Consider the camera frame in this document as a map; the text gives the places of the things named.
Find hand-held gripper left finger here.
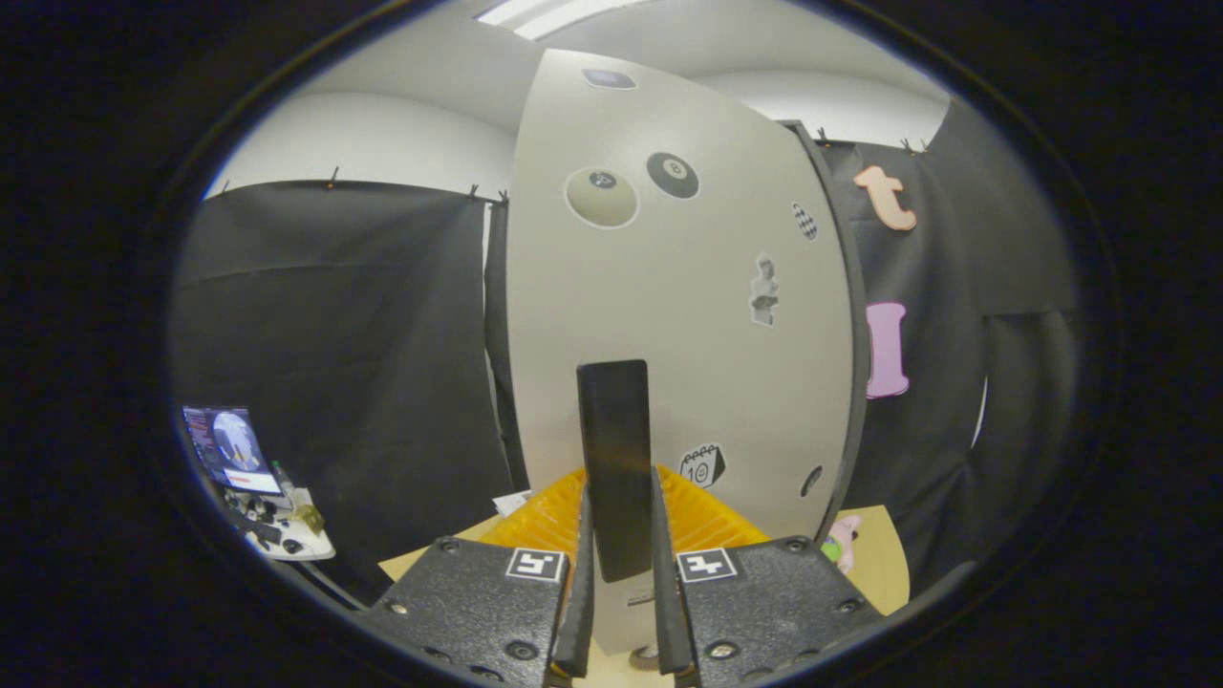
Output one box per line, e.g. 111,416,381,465
354,466,595,688

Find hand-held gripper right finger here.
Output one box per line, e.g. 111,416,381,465
652,466,885,688

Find black cabinet door handle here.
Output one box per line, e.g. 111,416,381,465
576,359,655,584

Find beige shoe cabinet door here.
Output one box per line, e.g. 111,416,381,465
505,48,857,656

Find grey shoe cabinet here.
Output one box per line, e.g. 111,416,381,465
782,119,871,546

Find pink and green plush toy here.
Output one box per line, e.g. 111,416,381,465
820,514,863,574

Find cluttered white side table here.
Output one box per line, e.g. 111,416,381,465
222,463,337,563

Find black backdrop cloth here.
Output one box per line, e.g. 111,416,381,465
172,96,1081,613

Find laptop screen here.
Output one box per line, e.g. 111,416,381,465
182,406,284,496

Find long ceiling light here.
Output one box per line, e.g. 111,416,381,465
475,0,655,41

